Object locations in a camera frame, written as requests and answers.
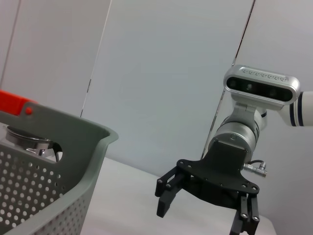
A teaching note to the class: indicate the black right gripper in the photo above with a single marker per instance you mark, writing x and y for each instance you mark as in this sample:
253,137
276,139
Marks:
220,176

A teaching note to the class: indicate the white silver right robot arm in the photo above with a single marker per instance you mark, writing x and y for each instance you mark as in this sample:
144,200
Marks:
233,133

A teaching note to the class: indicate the grey perforated storage basket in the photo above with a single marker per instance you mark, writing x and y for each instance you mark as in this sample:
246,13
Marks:
73,127

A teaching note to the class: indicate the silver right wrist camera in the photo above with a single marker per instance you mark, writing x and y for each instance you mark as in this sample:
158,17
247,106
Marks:
259,85

